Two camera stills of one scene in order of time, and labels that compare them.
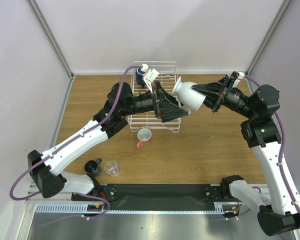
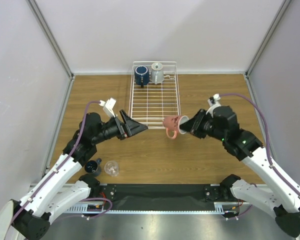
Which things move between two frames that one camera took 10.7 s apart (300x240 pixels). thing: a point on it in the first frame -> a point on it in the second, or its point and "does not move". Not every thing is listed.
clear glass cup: x=111 y=168 does not move
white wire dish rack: x=168 y=74 does not move
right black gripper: x=221 y=93 -> x=198 y=124
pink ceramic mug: x=144 y=135 -> x=172 y=124
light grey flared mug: x=190 y=99 -> x=157 y=74
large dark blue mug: x=139 y=75 does not move
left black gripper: x=167 y=110 -> x=129 y=127
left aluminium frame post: x=35 y=8 does not move
